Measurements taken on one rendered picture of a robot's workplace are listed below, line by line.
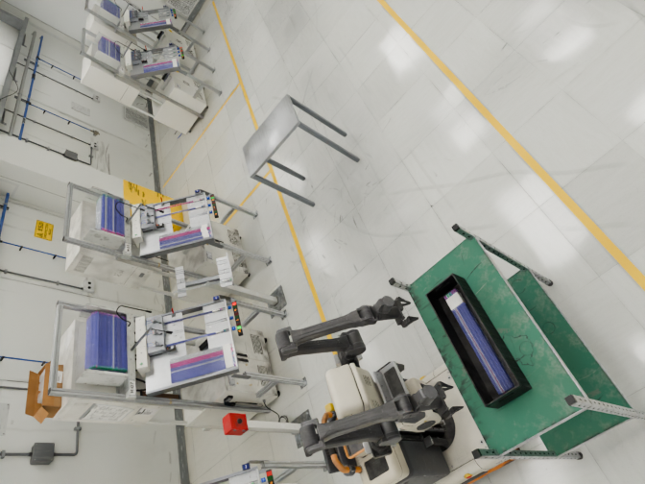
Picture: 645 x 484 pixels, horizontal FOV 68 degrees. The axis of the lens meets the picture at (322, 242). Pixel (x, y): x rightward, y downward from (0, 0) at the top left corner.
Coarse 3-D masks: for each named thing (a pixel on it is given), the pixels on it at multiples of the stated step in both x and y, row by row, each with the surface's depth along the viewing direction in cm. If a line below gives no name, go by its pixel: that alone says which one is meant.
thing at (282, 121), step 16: (288, 96) 429; (272, 112) 440; (288, 112) 419; (272, 128) 432; (288, 128) 411; (304, 128) 410; (336, 128) 470; (256, 144) 443; (272, 144) 423; (336, 144) 435; (256, 160) 434; (272, 160) 480; (256, 176) 436; (288, 192) 461
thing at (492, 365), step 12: (456, 300) 221; (456, 312) 219; (468, 312) 215; (468, 324) 213; (468, 336) 211; (480, 336) 208; (480, 348) 206; (492, 348) 205; (480, 360) 204; (492, 360) 200; (492, 372) 199; (504, 372) 196; (504, 384) 194
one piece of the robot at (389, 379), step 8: (384, 368) 234; (392, 368) 231; (400, 368) 241; (376, 376) 228; (384, 376) 232; (392, 376) 229; (400, 376) 226; (384, 384) 229; (392, 384) 228; (400, 384) 224; (384, 392) 224; (392, 392) 226; (400, 392) 223; (408, 392) 221; (384, 400) 221; (416, 416) 223; (424, 416) 226
